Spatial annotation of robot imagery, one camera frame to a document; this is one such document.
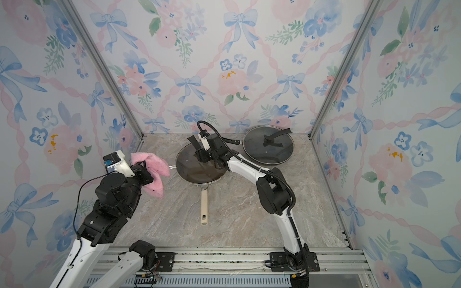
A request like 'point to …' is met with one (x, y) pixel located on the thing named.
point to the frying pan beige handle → (204, 206)
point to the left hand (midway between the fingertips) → (144, 159)
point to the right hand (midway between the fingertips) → (202, 148)
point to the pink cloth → (156, 166)
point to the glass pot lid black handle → (191, 168)
